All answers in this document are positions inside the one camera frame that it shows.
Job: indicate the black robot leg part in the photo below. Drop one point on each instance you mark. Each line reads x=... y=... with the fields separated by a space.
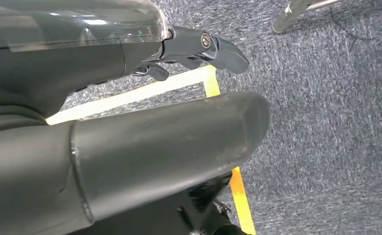
x=177 y=217

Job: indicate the yellow floor tape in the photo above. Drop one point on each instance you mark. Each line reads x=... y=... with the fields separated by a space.
x=241 y=201

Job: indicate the chrome metal tube leg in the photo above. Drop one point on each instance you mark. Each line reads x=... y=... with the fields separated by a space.
x=294 y=14

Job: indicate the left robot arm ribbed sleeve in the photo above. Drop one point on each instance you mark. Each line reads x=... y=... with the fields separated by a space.
x=9 y=120

